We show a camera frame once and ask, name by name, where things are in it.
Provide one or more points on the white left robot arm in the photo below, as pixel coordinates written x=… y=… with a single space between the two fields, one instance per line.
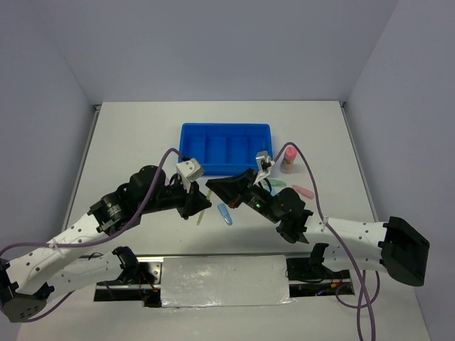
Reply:
x=69 y=261

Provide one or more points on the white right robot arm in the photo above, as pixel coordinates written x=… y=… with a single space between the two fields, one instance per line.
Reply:
x=394 y=247

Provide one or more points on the green highlighter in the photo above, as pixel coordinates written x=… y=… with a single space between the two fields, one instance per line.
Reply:
x=277 y=183

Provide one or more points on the pink highlighter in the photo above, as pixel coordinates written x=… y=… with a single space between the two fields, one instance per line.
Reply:
x=303 y=191

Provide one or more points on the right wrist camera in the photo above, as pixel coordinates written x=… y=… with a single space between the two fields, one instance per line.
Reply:
x=264 y=164

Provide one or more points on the yellow pen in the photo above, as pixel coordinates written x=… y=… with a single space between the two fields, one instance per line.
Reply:
x=201 y=214

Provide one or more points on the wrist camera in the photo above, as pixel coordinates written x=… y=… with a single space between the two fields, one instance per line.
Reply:
x=264 y=164
x=189 y=172

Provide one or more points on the blue compartment tray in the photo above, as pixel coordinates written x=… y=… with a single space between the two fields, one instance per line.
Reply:
x=224 y=148

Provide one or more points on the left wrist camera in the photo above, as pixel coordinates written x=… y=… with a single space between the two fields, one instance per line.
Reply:
x=189 y=172

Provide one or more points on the blue highlighter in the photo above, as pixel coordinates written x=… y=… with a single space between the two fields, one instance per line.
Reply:
x=224 y=212

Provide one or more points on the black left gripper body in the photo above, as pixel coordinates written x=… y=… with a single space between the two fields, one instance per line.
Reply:
x=172 y=196

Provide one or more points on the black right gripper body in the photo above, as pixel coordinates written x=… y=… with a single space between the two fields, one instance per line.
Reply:
x=257 y=200

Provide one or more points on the pink capped glue stick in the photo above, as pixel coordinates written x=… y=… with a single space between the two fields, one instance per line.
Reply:
x=288 y=158

